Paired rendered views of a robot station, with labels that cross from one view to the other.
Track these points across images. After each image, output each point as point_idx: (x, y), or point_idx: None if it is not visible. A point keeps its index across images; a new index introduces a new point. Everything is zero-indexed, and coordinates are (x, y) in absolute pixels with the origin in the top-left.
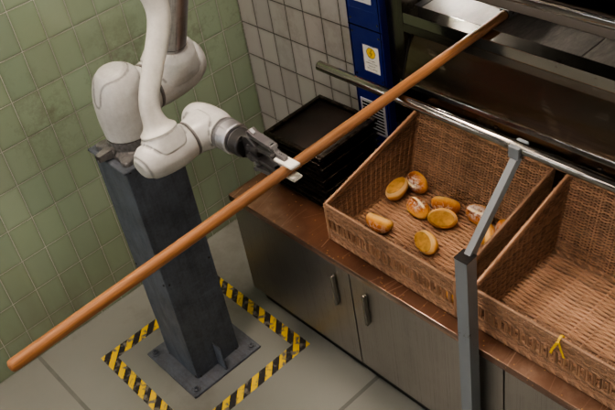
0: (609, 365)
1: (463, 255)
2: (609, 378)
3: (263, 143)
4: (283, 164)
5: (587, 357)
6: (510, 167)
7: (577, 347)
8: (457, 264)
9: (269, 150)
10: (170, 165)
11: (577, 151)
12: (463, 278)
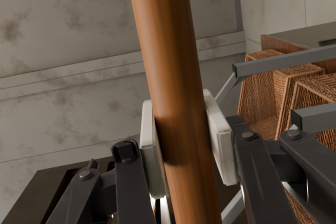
0: (312, 91)
1: (296, 123)
2: (325, 87)
3: (49, 217)
4: (143, 118)
5: (326, 95)
6: (223, 212)
7: (328, 100)
8: (308, 113)
9: (97, 176)
10: None
11: None
12: (321, 106)
